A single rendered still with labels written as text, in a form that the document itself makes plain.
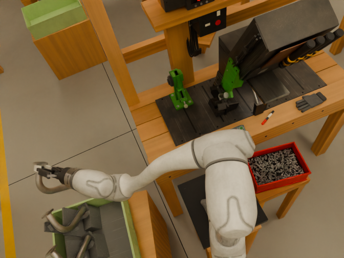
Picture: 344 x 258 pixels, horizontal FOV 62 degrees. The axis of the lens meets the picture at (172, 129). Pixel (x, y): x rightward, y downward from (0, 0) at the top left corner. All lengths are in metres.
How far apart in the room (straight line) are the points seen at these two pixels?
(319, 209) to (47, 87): 3.26
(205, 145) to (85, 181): 0.50
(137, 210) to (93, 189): 0.73
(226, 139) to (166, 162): 0.22
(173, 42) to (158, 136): 0.61
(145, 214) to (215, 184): 1.04
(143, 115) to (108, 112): 1.31
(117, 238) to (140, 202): 0.25
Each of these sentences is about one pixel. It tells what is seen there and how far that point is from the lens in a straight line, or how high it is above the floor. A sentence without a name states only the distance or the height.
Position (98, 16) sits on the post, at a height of 1.63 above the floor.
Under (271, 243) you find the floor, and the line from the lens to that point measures 2.56.
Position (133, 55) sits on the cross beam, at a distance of 1.93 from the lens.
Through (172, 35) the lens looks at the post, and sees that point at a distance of 1.82.
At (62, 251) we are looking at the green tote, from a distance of 1.84.
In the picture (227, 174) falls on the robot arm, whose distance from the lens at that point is 0.82.
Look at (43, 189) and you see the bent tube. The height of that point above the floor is 1.30.
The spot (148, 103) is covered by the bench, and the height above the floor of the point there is 0.88.
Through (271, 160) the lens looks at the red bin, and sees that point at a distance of 1.82.
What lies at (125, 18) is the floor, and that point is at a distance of 4.49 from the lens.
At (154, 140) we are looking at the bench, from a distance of 1.90.
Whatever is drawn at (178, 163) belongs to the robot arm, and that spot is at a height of 1.63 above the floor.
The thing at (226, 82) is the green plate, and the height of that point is 1.13.
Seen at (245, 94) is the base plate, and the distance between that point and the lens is 2.05.
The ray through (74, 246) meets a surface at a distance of 1.68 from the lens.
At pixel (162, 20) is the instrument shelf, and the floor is 1.54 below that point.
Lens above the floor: 2.48
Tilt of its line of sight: 56 degrees down
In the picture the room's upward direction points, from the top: 14 degrees counter-clockwise
